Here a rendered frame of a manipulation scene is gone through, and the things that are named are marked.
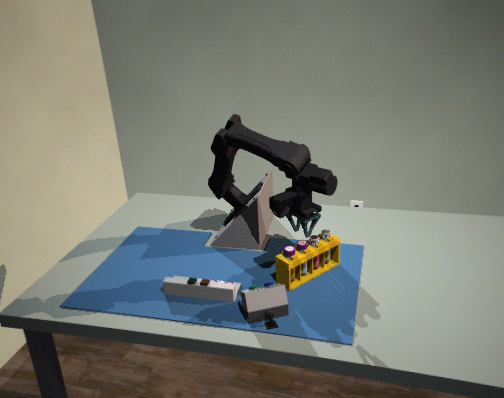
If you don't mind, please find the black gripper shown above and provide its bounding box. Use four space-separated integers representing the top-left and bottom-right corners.
285 190 322 238

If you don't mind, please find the blue flat mat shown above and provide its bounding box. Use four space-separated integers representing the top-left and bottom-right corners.
59 226 364 345

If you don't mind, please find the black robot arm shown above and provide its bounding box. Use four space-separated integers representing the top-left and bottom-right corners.
208 114 337 226

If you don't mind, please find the grey key desk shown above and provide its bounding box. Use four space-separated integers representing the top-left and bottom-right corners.
240 282 289 329

